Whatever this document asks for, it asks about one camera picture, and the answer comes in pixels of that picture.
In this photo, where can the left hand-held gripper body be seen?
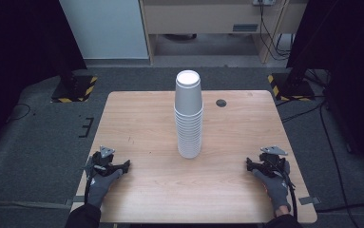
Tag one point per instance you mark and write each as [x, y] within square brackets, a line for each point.
[102, 161]

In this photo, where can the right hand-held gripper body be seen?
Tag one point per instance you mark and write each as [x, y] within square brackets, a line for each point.
[273, 164]

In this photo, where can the stack of white paper cups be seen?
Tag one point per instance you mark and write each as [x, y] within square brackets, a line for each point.
[189, 139]

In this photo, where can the person's left hand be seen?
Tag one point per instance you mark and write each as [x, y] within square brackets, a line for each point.
[99, 188]

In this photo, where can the person's right hand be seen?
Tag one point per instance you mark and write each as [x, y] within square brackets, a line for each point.
[277, 191]

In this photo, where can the grey tape strip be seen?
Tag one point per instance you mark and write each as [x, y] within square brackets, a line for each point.
[76, 199]
[309, 200]

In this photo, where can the dark round table grommet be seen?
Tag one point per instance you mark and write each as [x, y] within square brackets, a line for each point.
[221, 103]

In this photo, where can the black stand with striped base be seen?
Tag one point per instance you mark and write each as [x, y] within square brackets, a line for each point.
[75, 90]
[292, 87]

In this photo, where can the dark curtain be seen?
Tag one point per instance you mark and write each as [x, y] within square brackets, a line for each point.
[354, 63]
[18, 47]

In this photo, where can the white cabinet panel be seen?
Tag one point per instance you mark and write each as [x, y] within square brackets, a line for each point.
[106, 28]

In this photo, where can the grey desk label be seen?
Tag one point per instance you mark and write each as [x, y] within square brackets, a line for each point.
[245, 28]

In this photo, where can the light wooden desk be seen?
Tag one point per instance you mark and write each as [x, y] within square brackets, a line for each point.
[201, 17]

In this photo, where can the white power strip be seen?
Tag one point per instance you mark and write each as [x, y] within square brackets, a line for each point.
[263, 2]

